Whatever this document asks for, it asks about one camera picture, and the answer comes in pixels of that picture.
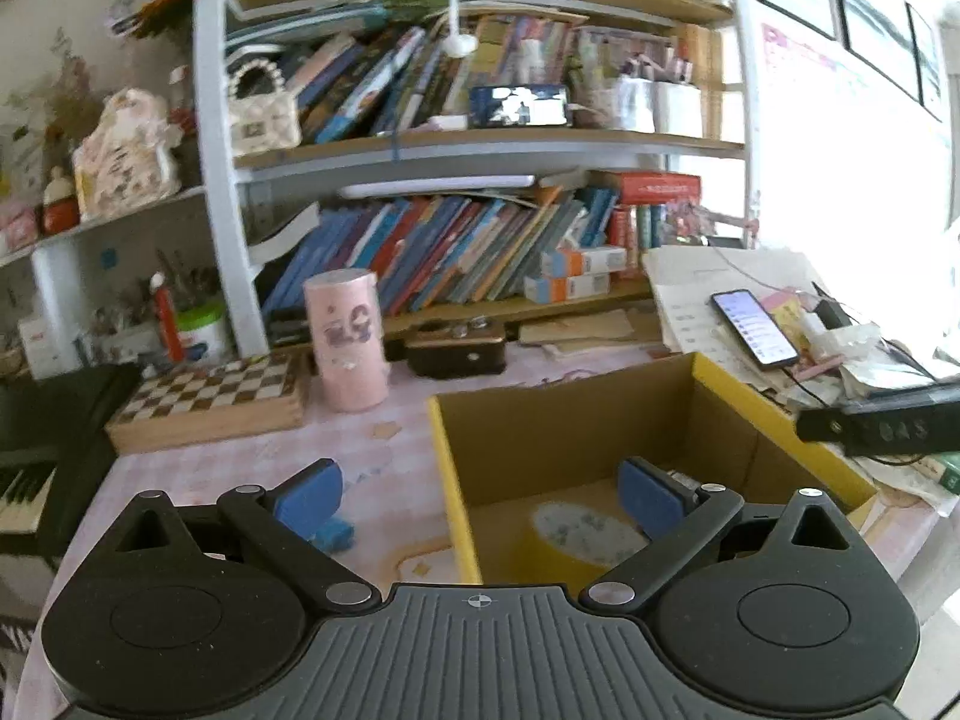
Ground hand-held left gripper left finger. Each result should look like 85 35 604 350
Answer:
111 458 381 614

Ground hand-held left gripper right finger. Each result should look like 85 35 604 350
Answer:
580 457 865 614

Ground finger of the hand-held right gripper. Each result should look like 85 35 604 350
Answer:
796 406 854 443

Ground small blue toy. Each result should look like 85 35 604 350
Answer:
310 516 356 553

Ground yellow tape roll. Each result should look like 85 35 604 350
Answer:
511 500 650 585

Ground yellow cardboard box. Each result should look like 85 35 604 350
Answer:
427 352 879 587

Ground pink checked cloth covered desktop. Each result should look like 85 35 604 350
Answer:
15 336 942 720

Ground smartphone with lit screen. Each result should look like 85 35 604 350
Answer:
710 289 800 371

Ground pink sticky notes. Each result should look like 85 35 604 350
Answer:
760 288 809 332

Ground wooden chessboard box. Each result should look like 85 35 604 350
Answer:
104 352 311 455

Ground pink cylindrical canister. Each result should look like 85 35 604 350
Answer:
303 267 389 413

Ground stack of white papers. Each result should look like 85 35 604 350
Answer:
643 245 835 385

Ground green lidded white jar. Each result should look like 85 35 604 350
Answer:
175 304 230 365

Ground dark brown wooden box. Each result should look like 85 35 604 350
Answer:
406 319 508 380

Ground orange and white box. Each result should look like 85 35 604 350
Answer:
541 245 628 279
524 273 613 304

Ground pen holder with brushes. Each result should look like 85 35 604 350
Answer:
90 247 197 362

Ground black electronic keyboard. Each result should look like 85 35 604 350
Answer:
0 362 141 560

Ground row of leaning books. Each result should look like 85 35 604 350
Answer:
261 186 625 314

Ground thick red book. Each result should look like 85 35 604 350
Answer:
598 172 703 204

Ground white box with red label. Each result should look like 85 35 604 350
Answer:
18 313 80 380

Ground white bookshelf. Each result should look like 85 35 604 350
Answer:
0 0 758 361

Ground white storage containers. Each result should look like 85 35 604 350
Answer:
613 76 704 138

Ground red round doll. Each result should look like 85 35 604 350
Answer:
40 164 80 234

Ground white quilted handbag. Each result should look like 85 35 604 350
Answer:
226 58 302 159

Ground pink patterned box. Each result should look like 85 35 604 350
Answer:
0 201 39 253

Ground smartphone propped on shelf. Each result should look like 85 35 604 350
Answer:
468 83 570 129

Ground row of colourful upright books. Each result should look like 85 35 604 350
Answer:
283 9 722 145

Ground pink wall poster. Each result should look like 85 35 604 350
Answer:
760 21 842 74

